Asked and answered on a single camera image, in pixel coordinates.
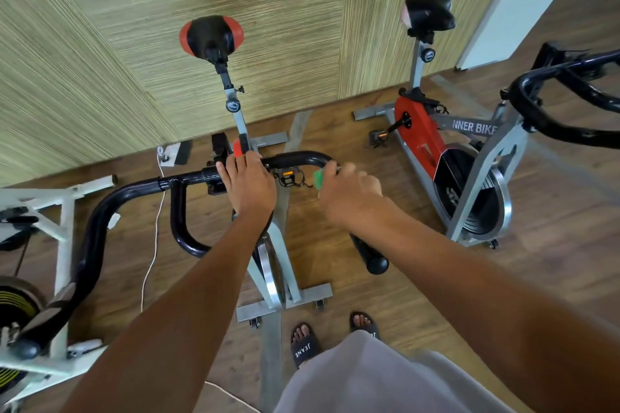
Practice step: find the person's left hand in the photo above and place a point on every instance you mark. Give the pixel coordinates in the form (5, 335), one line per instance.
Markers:
(247, 185)

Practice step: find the person's right hand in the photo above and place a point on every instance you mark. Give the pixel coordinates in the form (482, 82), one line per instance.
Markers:
(349, 197)

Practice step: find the green checkered cleaning cloth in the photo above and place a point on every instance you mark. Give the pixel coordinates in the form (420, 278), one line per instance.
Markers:
(318, 178)

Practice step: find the red and grey spin bike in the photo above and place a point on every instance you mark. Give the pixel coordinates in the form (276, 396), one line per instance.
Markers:
(421, 137)
(213, 37)

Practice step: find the white bike with yellow flywheel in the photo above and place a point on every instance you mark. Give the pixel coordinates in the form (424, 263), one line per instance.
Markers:
(63, 234)

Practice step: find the person's right forearm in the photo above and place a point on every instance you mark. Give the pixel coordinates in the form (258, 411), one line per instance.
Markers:
(504, 301)

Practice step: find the person's left forearm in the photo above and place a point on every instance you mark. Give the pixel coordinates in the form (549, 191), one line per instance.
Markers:
(165, 321)

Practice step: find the white power socket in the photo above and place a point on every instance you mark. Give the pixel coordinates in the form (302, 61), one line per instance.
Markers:
(167, 153)

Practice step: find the black sandal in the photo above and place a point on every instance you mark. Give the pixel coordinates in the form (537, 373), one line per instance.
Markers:
(364, 323)
(305, 342)

